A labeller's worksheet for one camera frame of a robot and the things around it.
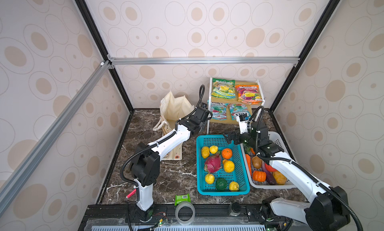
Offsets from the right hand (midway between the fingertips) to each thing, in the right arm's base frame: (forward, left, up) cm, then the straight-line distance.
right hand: (230, 130), depth 80 cm
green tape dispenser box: (-29, +26, -20) cm, 44 cm away
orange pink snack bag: (+13, -10, +14) cm, 21 cm away
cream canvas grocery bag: (+22, +34, -6) cm, 41 cm away
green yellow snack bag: (+17, +3, +14) cm, 23 cm away
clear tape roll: (-32, +26, -19) cm, 45 cm away
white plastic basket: (+4, -31, -13) cm, 34 cm away
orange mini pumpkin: (-20, -15, -15) cm, 29 cm away
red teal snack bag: (+18, +4, -3) cm, 18 cm away
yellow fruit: (-20, +12, -16) cm, 28 cm away
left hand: (+10, +15, 0) cm, 18 cm away
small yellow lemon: (-2, +8, -17) cm, 19 cm away
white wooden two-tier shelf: (+12, +1, +11) cm, 17 cm away
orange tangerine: (-5, 0, -17) cm, 17 cm away
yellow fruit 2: (-24, -1, -17) cm, 30 cm away
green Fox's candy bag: (+20, -8, -3) cm, 22 cm away
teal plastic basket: (-15, -2, -18) cm, 24 cm away
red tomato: (-26, -10, +10) cm, 29 cm away
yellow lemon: (-4, +13, -17) cm, 22 cm away
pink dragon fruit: (-13, +9, -14) cm, 21 cm away
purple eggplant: (-20, -21, -17) cm, 34 cm away
